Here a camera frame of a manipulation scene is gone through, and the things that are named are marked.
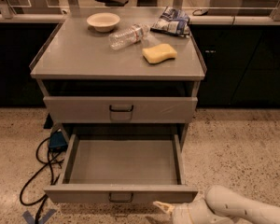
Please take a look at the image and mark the grey drawer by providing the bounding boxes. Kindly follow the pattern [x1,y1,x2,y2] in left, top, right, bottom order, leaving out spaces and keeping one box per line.
[45,134,197,203]
[44,96,198,123]

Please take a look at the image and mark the grey drawer cabinet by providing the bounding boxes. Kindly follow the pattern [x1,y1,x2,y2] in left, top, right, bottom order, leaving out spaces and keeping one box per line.
[31,8,206,138]

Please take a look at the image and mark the blue white chip bag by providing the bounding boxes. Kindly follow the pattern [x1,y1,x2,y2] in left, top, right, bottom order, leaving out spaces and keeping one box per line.
[150,7,190,36]

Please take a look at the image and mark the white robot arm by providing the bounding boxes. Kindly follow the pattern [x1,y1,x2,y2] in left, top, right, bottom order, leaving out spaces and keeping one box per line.
[153,185,280,224]

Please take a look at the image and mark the white bowl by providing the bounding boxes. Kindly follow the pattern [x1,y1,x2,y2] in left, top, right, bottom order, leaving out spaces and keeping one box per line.
[87,12,120,33]

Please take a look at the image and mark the black office chair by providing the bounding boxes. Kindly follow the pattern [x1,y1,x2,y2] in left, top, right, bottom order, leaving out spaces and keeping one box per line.
[95,0,129,7]

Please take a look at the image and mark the blue power box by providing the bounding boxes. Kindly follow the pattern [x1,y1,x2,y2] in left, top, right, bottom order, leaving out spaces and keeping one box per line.
[49,132,68,152]

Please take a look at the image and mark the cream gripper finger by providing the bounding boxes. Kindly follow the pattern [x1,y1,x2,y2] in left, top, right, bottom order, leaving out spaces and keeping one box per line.
[153,201,175,215]

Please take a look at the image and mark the black cable on ledge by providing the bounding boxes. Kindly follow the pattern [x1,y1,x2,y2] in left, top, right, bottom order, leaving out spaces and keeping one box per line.
[191,8,209,17]

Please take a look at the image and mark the grey top drawer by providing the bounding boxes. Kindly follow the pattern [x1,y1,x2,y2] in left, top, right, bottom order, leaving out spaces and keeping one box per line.
[44,96,198,123]

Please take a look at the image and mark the blue tape floor marker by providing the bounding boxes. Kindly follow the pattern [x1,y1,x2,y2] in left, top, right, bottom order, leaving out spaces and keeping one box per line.
[21,208,58,224]

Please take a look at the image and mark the clear plastic water bottle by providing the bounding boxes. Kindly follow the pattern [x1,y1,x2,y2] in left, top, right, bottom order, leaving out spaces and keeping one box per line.
[109,24,150,50]

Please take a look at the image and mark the yellow sponge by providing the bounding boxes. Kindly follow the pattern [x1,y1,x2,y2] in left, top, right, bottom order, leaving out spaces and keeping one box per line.
[142,44,177,64]

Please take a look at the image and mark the black floor cables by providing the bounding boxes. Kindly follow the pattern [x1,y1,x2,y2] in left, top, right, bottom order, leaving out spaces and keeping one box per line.
[19,136,65,224]

